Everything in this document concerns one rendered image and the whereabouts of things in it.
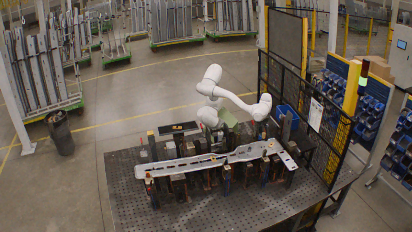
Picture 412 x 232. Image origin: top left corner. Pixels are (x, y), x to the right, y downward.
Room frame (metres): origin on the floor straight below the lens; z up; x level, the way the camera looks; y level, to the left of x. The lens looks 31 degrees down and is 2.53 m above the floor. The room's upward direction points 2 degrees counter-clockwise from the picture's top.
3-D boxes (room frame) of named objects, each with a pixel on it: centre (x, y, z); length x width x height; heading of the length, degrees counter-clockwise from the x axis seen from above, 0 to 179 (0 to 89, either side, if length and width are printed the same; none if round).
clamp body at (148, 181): (1.53, 0.47, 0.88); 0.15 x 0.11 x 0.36; 15
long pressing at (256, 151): (1.85, -0.03, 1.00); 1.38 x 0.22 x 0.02; 105
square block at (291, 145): (1.93, -0.80, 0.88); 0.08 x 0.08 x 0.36; 15
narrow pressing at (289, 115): (2.04, -0.76, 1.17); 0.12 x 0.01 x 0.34; 15
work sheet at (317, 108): (2.03, -1.06, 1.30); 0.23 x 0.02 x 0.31; 15
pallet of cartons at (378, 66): (4.90, -4.29, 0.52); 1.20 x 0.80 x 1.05; 107
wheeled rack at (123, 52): (8.23, 2.97, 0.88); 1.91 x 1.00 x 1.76; 21
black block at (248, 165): (1.76, -0.36, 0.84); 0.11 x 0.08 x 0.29; 15
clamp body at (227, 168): (1.71, -0.16, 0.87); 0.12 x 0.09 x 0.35; 15
